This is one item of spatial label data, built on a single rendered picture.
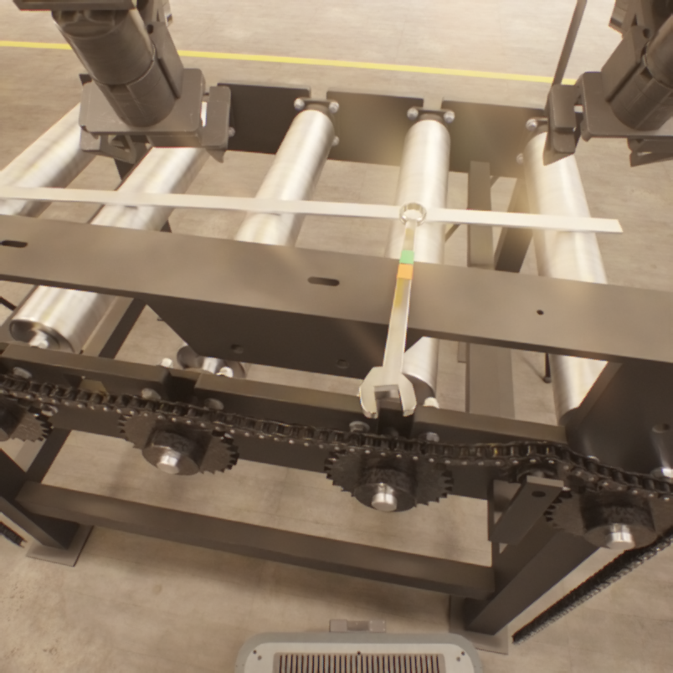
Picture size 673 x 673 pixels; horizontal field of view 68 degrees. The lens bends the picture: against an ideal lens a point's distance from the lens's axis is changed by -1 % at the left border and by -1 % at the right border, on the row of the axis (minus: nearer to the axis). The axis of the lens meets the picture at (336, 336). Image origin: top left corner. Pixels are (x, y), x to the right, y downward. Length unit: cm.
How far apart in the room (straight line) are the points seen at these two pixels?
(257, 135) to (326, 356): 102
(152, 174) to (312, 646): 106
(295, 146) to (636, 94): 83
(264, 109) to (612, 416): 117
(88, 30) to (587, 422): 60
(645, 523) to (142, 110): 70
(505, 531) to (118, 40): 68
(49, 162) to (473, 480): 112
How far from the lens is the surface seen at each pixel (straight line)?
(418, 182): 110
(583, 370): 82
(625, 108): 54
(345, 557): 120
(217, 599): 156
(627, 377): 59
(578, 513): 75
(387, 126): 144
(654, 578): 178
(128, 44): 45
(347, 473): 70
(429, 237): 96
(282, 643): 125
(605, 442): 69
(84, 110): 57
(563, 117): 55
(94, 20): 44
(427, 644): 126
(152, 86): 48
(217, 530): 125
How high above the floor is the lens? 149
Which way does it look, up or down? 49 degrees down
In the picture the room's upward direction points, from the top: straight up
